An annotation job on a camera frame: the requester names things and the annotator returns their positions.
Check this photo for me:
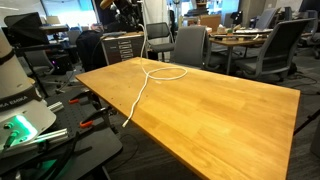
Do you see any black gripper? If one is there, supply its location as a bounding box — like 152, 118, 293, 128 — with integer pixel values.
107, 0, 141, 26

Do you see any white rope with black tip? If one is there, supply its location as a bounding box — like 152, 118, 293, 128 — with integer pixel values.
121, 22, 189, 128

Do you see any black mesh office chair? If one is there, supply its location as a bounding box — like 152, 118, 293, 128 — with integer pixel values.
145, 21, 175, 63

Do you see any grey drawer cabinet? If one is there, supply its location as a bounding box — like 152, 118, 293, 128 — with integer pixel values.
100, 31, 148, 66

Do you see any grey fabric office chair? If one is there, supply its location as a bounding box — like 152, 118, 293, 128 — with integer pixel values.
172, 25, 210, 70

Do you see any brown cardboard box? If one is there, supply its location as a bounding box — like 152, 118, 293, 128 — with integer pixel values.
199, 14, 223, 33

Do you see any wooden office desk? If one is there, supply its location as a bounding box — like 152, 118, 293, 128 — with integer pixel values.
208, 28, 314, 76

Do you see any aluminium extrusion bar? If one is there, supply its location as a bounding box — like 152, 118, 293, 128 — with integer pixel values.
47, 101, 65, 114
31, 128, 69, 145

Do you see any white papers stack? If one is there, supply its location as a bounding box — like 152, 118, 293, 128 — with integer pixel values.
233, 28, 274, 36

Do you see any black robot cart platform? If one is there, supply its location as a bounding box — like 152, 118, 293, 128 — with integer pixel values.
0, 87, 124, 180

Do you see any grey armrest office chair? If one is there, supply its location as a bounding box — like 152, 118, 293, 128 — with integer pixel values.
233, 18, 316, 81

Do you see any black tripod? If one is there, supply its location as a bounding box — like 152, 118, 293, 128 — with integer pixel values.
293, 108, 320, 136

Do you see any orange-handled black clamp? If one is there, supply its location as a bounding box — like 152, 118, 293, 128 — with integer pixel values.
79, 105, 118, 130
68, 90, 101, 107

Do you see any black floor cable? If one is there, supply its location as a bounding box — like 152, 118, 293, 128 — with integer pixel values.
108, 133, 139, 173

